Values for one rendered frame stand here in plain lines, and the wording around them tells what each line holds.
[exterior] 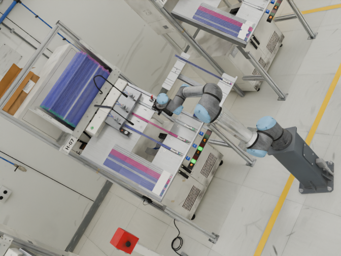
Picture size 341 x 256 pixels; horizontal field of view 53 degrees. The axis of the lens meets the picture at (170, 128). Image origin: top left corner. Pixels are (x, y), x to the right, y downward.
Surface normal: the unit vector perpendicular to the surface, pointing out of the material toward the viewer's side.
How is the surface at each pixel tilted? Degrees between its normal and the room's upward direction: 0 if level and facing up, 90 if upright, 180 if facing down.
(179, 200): 90
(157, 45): 90
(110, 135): 46
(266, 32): 90
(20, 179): 90
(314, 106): 0
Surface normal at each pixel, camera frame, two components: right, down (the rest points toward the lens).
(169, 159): -0.04, -0.29
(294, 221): -0.66, -0.53
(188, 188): 0.59, 0.10
